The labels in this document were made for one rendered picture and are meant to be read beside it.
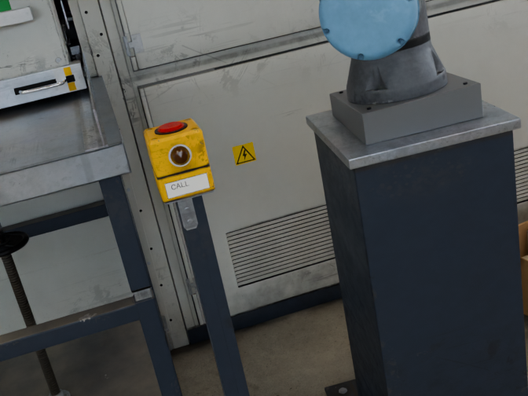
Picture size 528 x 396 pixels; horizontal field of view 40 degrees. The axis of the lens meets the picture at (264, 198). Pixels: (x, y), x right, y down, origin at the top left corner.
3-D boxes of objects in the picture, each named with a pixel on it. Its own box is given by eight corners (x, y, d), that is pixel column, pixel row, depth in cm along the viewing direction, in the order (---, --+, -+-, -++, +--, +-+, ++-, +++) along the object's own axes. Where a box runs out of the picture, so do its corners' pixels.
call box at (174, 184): (216, 192, 108) (201, 127, 104) (164, 207, 106) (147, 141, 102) (206, 176, 115) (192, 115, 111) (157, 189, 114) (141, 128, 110)
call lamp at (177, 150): (195, 166, 104) (190, 143, 103) (172, 171, 104) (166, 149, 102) (193, 163, 105) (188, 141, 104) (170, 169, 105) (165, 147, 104)
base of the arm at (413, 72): (420, 72, 149) (413, 23, 145) (466, 85, 131) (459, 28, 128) (335, 96, 146) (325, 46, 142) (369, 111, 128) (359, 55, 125)
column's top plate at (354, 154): (447, 91, 158) (446, 82, 157) (522, 128, 128) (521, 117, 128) (306, 124, 155) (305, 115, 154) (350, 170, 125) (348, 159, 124)
